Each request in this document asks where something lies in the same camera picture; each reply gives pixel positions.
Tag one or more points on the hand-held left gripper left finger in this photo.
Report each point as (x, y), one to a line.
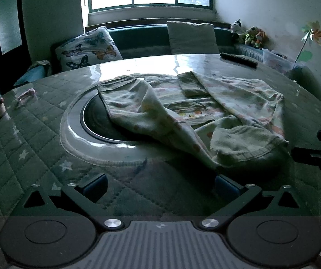
(94, 188)

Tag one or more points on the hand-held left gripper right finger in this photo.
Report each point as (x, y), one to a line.
(227, 187)

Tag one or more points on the pale patterned children's garment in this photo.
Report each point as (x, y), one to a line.
(149, 109)

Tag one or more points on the round built-in cooker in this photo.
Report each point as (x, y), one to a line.
(96, 129)

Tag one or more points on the clear plastic container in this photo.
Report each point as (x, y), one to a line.
(278, 60)

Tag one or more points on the paper pinwheel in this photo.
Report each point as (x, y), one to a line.
(313, 33)

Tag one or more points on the small pink hair clip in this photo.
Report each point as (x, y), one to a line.
(26, 95)

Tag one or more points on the black remote control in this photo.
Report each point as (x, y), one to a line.
(238, 59)

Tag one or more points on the orange plush toy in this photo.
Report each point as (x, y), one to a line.
(260, 39)

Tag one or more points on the teal folded blanket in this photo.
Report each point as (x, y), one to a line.
(34, 72)

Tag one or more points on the butterfly print pillow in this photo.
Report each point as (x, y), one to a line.
(89, 47)

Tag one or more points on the black and white plush toy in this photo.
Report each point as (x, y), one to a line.
(237, 29)

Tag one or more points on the plain grey cushion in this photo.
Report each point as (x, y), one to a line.
(192, 37)

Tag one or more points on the teal sofa bench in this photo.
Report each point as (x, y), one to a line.
(139, 37)

